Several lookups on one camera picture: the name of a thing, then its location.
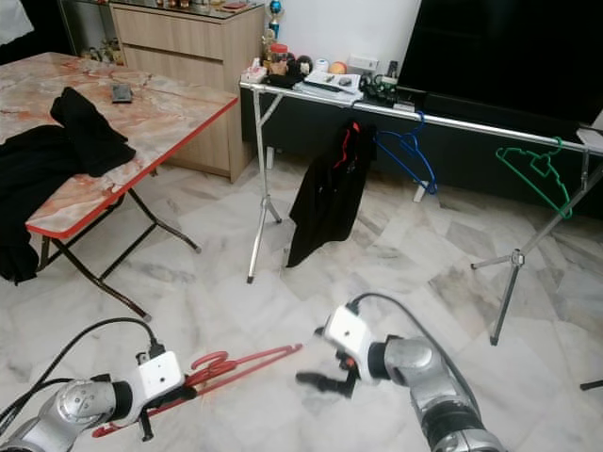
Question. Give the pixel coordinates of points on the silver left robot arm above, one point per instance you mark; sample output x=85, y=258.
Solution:
x=80, y=410

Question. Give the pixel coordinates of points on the black shirt with red label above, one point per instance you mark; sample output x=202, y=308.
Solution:
x=330, y=198

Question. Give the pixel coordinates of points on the plain black shirt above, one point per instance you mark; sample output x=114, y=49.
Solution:
x=47, y=169

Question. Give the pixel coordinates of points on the green plastic clothes hanger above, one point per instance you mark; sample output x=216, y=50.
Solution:
x=565, y=209

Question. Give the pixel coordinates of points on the silver metal clothes rack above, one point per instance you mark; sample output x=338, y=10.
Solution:
x=462, y=121

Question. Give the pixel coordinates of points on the jar with red lid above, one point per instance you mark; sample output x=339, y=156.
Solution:
x=278, y=56

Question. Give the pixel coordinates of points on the small black wallet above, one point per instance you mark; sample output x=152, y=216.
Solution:
x=122, y=93

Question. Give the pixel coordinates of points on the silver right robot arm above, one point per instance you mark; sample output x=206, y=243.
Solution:
x=433, y=377

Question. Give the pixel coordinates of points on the pink tissue box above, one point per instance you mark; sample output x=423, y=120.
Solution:
x=254, y=71

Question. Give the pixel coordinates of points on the blue plastic clothes hanger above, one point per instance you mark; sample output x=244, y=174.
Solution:
x=431, y=188

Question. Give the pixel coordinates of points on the black folding chair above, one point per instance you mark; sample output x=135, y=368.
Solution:
x=594, y=384

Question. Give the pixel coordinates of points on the white cloth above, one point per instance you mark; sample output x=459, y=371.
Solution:
x=14, y=21

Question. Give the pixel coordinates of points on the green mug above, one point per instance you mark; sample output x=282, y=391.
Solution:
x=382, y=87

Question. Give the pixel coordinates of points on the black flat-screen TV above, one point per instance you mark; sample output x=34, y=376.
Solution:
x=499, y=52

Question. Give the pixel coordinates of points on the marble-pattern table with red edge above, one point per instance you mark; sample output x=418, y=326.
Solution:
x=179, y=113

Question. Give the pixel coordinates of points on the black TV console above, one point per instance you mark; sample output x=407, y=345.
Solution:
x=466, y=160

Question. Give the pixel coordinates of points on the blue trophy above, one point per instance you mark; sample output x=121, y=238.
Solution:
x=276, y=14

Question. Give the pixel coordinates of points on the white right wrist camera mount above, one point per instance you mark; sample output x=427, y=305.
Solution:
x=349, y=331

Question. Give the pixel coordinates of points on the stack of white papers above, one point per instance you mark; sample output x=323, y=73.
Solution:
x=332, y=83

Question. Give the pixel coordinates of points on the red plastic clothes hanger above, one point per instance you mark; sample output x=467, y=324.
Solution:
x=264, y=356

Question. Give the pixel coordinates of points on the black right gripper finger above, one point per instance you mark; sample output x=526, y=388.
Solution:
x=323, y=330
x=320, y=379

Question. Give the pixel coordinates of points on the black mouse-ear plush toys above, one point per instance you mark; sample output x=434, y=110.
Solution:
x=300, y=66

